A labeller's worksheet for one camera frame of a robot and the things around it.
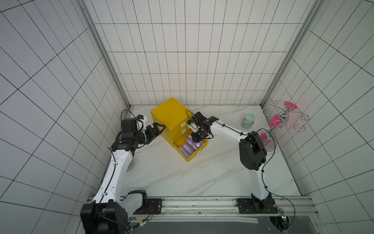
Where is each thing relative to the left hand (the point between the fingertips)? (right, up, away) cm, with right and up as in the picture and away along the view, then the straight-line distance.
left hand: (160, 132), depth 77 cm
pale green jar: (+58, +5, +26) cm, 64 cm away
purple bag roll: (+12, -13, +13) cm, 22 cm away
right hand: (+20, -4, +18) cm, 27 cm away
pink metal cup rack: (+67, +6, +2) cm, 67 cm away
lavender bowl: (-6, -9, -25) cm, 28 cm away
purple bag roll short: (+22, -9, +13) cm, 27 cm away
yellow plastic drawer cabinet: (+5, +8, +6) cm, 11 cm away
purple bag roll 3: (+18, -9, +15) cm, 25 cm away
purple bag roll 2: (+15, -12, +15) cm, 24 cm away
